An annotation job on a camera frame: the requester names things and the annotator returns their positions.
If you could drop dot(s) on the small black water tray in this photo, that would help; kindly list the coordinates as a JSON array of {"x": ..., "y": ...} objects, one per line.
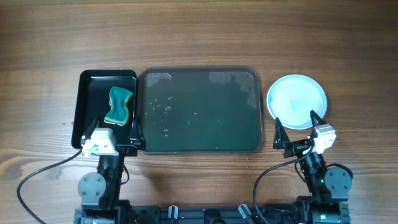
[{"x": 93, "y": 100}]

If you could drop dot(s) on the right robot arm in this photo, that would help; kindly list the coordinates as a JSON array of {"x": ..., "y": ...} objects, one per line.
[{"x": 328, "y": 184}]

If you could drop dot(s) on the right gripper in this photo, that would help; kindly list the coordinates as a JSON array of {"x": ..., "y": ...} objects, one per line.
[{"x": 282, "y": 139}]

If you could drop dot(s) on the large black serving tray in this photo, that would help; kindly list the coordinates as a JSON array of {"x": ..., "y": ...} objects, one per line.
[{"x": 206, "y": 109}]

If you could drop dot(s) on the green yellow sponge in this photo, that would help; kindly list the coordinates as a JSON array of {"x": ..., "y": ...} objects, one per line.
[{"x": 118, "y": 100}]

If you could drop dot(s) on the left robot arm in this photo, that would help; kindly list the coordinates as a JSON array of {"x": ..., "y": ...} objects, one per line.
[{"x": 100, "y": 190}]

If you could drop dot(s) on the white plate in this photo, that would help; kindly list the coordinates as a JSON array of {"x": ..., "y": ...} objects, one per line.
[{"x": 291, "y": 99}]

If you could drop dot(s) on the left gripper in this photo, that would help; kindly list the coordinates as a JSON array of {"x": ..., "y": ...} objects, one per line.
[{"x": 135, "y": 141}]

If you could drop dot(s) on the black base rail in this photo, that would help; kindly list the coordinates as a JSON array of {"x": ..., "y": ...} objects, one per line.
[{"x": 211, "y": 214}]

